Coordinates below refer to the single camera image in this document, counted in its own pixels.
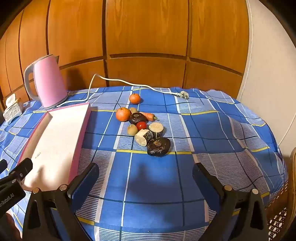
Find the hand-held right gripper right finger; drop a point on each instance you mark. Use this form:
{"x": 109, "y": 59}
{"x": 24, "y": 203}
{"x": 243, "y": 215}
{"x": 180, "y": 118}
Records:
{"x": 205, "y": 185}

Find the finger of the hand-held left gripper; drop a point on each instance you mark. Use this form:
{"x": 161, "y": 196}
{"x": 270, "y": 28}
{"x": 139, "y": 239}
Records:
{"x": 22, "y": 168}
{"x": 2, "y": 166}

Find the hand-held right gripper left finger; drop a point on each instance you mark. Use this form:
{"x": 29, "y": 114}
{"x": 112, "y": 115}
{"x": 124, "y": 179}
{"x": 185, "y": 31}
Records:
{"x": 83, "y": 185}

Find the pink shallow box tray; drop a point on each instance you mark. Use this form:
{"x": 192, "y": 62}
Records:
{"x": 55, "y": 139}

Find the dark eggplant end piece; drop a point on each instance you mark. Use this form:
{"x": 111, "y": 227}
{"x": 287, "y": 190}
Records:
{"x": 158, "y": 148}
{"x": 138, "y": 118}

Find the small potato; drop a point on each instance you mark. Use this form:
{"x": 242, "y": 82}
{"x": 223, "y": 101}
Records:
{"x": 133, "y": 110}
{"x": 132, "y": 130}

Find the large orange with stem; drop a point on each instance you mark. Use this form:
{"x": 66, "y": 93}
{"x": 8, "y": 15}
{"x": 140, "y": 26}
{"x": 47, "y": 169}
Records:
{"x": 123, "y": 114}

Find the red tomato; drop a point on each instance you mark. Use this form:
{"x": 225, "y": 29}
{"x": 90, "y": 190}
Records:
{"x": 141, "y": 125}

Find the small carrot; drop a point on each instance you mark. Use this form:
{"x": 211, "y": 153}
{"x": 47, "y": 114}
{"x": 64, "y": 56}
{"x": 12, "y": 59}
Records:
{"x": 148, "y": 115}

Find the small orange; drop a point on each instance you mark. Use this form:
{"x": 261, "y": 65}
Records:
{"x": 134, "y": 98}

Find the blue plaid tablecloth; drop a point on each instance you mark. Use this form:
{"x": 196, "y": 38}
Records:
{"x": 161, "y": 185}

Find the silver tissue box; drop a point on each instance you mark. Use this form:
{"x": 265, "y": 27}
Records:
{"x": 12, "y": 111}

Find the wicker chair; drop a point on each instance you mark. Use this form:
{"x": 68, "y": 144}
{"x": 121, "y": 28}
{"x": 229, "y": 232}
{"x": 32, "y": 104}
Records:
{"x": 277, "y": 217}

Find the pink electric kettle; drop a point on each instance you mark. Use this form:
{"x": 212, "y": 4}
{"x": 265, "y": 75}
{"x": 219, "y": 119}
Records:
{"x": 48, "y": 83}

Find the wooden panelled wardrobe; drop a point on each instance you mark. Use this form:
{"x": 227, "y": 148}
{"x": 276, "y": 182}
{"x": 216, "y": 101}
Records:
{"x": 138, "y": 30}

